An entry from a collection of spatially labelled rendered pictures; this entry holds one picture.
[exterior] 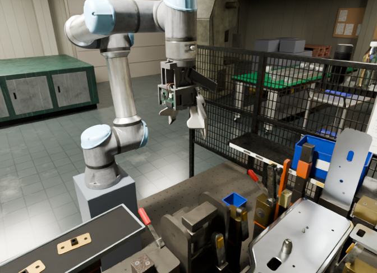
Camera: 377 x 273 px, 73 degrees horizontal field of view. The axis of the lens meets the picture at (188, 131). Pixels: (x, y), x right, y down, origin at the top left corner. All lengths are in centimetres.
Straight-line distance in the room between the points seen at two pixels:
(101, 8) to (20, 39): 686
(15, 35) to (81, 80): 253
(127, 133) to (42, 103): 433
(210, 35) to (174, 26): 472
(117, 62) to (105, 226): 59
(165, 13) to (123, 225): 60
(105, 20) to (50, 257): 61
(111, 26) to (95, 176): 64
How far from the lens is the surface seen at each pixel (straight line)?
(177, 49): 61
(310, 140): 150
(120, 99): 105
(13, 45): 747
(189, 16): 61
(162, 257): 85
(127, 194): 113
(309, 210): 122
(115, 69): 104
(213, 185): 176
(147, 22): 68
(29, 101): 529
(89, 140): 103
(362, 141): 117
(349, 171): 122
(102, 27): 64
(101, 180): 109
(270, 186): 106
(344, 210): 130
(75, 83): 537
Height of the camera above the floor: 173
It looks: 24 degrees down
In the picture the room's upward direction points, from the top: straight up
